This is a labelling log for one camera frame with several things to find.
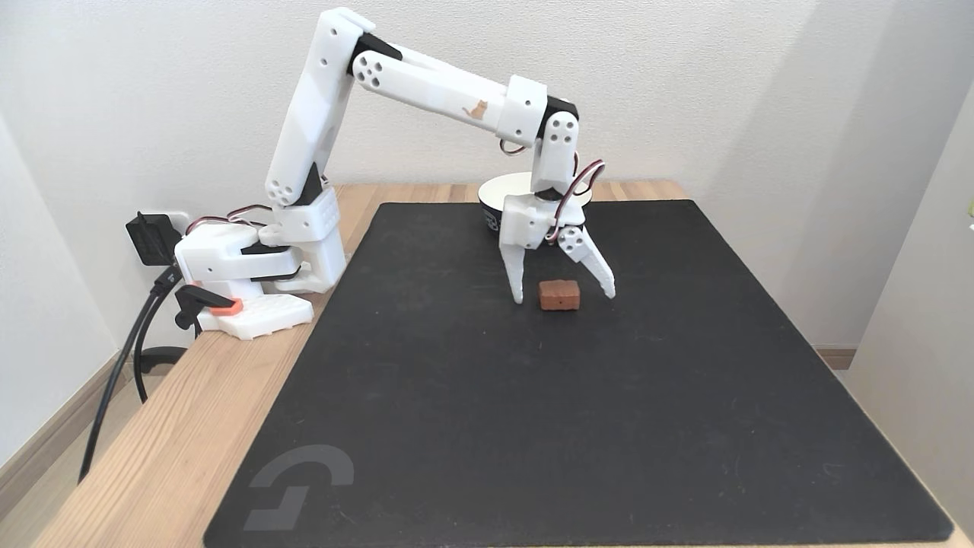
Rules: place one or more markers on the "red brick toy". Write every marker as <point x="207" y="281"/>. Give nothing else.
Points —
<point x="559" y="295"/>

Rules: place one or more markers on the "black desk mat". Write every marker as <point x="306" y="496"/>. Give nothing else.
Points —
<point x="533" y="418"/>

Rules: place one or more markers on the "orange and black clamp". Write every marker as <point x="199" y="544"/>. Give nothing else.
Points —
<point x="202" y="301"/>

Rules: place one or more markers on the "black bowl with white print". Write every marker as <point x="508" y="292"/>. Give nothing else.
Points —
<point x="498" y="185"/>

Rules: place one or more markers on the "black power adapter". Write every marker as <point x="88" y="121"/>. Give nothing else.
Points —
<point x="151" y="237"/>

